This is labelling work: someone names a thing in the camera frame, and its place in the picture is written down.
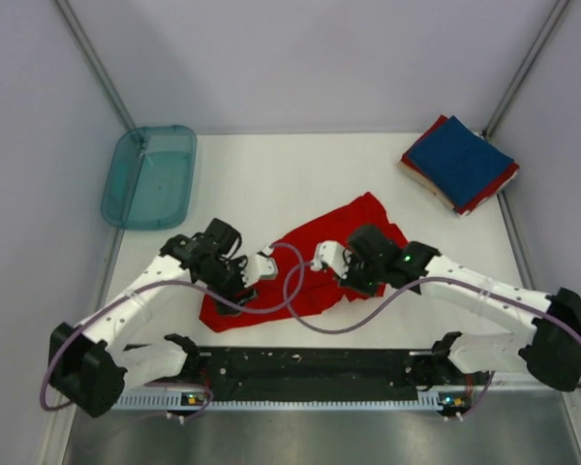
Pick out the red t shirt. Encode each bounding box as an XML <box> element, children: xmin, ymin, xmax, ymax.
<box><xmin>199</xmin><ymin>191</ymin><xmax>409</xmax><ymax>333</ymax></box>
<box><xmin>400</xmin><ymin>114</ymin><xmax>521</xmax><ymax>215</ymax></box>

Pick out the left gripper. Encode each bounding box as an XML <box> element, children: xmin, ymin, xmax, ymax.
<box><xmin>199</xmin><ymin>255</ymin><xmax>258</xmax><ymax>315</ymax></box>

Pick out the folded blue t shirt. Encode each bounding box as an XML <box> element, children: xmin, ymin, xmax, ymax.
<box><xmin>407</xmin><ymin>114</ymin><xmax>515</xmax><ymax>207</ymax></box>

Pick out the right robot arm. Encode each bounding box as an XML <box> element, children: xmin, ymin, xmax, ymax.
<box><xmin>319</xmin><ymin>225</ymin><xmax>581</xmax><ymax>391</ymax></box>

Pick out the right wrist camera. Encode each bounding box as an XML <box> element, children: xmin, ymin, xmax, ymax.
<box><xmin>310</xmin><ymin>240</ymin><xmax>352</xmax><ymax>280</ymax></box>

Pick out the left aluminium frame post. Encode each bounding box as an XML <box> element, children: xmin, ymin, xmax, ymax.
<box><xmin>52</xmin><ymin>0</ymin><xmax>137</xmax><ymax>131</ymax></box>

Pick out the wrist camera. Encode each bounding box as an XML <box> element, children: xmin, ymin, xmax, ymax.
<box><xmin>243</xmin><ymin>245</ymin><xmax>279</xmax><ymax>287</ymax></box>
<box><xmin>310</xmin><ymin>240</ymin><xmax>352</xmax><ymax>280</ymax></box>

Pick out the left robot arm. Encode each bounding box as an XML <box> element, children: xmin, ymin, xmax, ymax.
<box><xmin>42</xmin><ymin>218</ymin><xmax>278</xmax><ymax>418</ymax></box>

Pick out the folded red t shirt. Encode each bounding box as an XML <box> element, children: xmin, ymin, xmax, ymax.
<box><xmin>400</xmin><ymin>114</ymin><xmax>521</xmax><ymax>215</ymax></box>

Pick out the aluminium frame post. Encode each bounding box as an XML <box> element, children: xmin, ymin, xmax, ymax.
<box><xmin>480</xmin><ymin>0</ymin><xmax>572</xmax><ymax>140</ymax></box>
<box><xmin>52</xmin><ymin>0</ymin><xmax>137</xmax><ymax>131</ymax></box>

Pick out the teal plastic bin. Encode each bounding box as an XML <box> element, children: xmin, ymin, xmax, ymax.
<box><xmin>101</xmin><ymin>125</ymin><xmax>198</xmax><ymax>231</ymax></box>

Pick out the right aluminium frame post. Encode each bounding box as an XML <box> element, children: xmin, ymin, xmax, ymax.
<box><xmin>480</xmin><ymin>0</ymin><xmax>572</xmax><ymax>140</ymax></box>

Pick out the folded cream t shirt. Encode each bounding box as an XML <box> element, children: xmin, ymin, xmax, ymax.
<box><xmin>396</xmin><ymin>161</ymin><xmax>454</xmax><ymax>210</ymax></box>

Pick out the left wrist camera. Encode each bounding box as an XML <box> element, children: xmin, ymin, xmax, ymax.
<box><xmin>243</xmin><ymin>245</ymin><xmax>279</xmax><ymax>287</ymax></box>

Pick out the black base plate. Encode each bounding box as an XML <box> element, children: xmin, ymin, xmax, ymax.
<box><xmin>177</xmin><ymin>347</ymin><xmax>488</xmax><ymax>401</ymax></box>

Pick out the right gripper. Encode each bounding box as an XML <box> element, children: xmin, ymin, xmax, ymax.
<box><xmin>332</xmin><ymin>253</ymin><xmax>384</xmax><ymax>299</ymax></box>

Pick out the grey cable duct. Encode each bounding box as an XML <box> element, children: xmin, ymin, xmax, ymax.
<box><xmin>111</xmin><ymin>387</ymin><xmax>470</xmax><ymax>412</ymax></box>

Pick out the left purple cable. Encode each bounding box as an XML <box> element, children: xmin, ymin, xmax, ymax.
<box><xmin>39</xmin><ymin>243</ymin><xmax>305</xmax><ymax>426</ymax></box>

